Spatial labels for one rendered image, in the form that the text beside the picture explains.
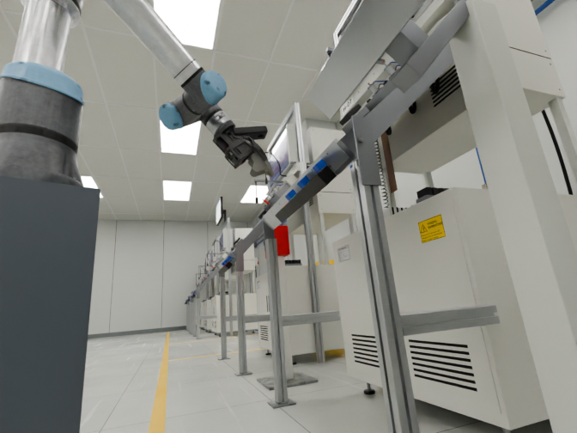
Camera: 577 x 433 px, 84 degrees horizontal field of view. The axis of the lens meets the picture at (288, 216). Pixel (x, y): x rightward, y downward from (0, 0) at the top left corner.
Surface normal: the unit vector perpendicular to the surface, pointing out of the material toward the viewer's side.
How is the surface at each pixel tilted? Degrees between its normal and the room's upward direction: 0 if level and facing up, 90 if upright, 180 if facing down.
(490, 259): 90
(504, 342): 90
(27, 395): 90
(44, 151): 73
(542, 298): 90
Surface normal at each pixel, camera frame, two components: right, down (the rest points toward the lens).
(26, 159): 0.51, -0.54
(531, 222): -0.95, -0.01
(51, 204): 0.59, -0.26
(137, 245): 0.33, -0.29
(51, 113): 0.78, -0.23
